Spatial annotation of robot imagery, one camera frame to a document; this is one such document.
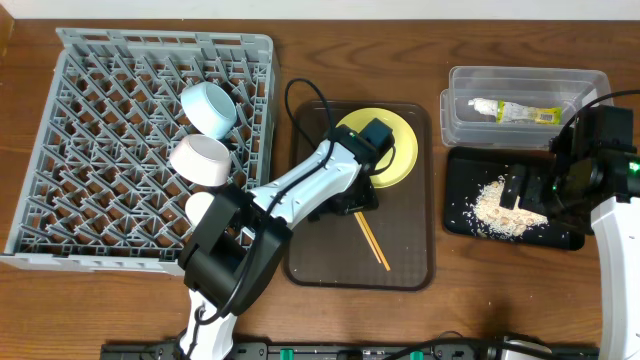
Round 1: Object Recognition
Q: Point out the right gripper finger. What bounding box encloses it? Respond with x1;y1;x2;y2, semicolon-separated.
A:
499;164;526;209
518;167;549;211

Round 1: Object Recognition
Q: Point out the yellow plate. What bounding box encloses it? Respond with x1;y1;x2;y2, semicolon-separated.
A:
338;108;418;189

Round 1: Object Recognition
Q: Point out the rice food waste pile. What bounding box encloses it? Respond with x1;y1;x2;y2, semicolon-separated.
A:
462;175;549;240

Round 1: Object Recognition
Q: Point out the green snack wrapper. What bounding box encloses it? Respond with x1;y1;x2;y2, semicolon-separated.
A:
467;98;562;125

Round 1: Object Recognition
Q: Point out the white cup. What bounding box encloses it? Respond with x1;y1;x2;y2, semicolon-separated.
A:
185;192;215;227

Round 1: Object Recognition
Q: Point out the light blue bowl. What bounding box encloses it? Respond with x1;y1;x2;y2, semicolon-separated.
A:
180;82;237;140

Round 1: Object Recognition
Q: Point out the pink bowl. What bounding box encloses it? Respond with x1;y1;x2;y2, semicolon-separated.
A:
169;134;232;187

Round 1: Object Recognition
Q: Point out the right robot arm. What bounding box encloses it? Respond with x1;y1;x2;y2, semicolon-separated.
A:
500;105;639;359

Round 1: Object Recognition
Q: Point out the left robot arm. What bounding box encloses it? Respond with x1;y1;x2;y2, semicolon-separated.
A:
178;118;395;359

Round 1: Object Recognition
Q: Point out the black waste tray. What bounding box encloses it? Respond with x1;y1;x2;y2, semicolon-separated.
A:
443;147;585;251

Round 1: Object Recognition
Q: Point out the left wooden chopstick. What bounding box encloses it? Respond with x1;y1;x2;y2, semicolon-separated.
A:
354;212;382;263

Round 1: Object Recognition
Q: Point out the wooden chopstick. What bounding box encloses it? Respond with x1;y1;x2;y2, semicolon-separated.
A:
354;212;382;263
368;224;391;272

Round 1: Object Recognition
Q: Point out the right wooden chopstick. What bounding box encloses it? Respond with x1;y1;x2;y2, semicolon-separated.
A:
368;224;391;272

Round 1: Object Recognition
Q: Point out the brown serving tray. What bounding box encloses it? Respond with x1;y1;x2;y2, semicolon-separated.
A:
283;101;435;291

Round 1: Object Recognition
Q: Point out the clear plastic bin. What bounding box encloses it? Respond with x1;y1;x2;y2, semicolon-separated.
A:
440;66;611;150

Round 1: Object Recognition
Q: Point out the grey dish rack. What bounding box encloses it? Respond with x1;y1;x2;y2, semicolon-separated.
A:
1;28;279;275

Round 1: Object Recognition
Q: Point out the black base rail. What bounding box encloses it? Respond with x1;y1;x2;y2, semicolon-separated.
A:
99;332;600;360

